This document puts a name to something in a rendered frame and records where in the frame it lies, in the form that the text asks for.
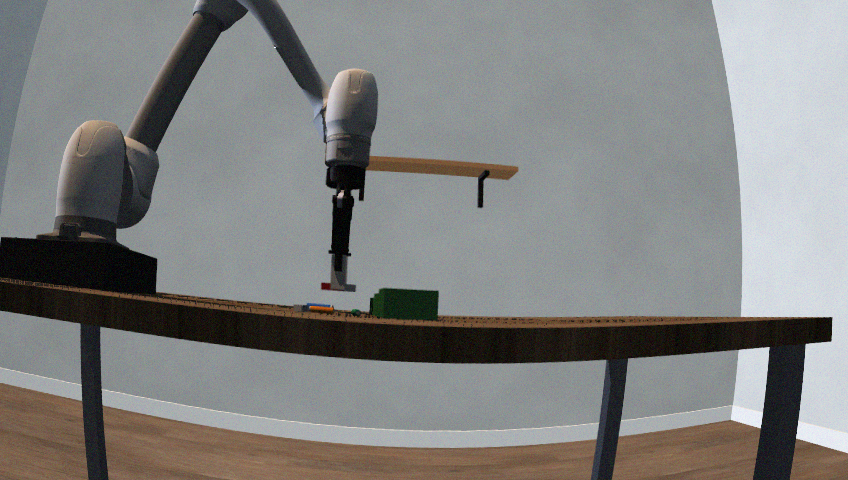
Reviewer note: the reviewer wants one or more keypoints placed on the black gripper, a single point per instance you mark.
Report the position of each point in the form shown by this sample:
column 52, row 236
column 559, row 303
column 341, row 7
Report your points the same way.
column 347, row 177

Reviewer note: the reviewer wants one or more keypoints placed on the green rack of bins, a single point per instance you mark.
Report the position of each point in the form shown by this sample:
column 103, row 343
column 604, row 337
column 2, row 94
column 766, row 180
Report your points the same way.
column 405, row 304

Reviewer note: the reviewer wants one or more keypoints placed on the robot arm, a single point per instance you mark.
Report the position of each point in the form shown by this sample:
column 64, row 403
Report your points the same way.
column 95, row 178

